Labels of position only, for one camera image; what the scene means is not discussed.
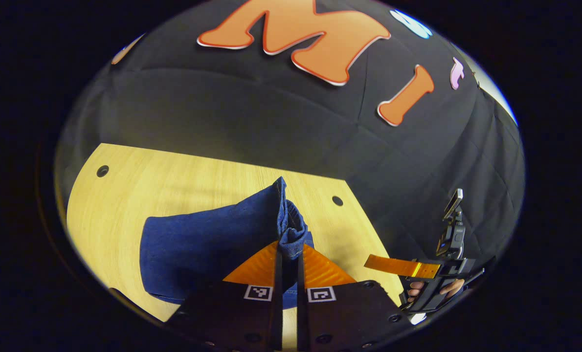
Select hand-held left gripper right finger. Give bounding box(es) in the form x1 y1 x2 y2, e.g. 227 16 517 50
297 243 410 351

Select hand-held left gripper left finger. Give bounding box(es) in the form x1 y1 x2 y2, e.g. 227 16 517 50
166 240 283 352

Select blue denim jeans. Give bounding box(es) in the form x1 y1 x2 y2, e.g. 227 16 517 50
139 176 317 311

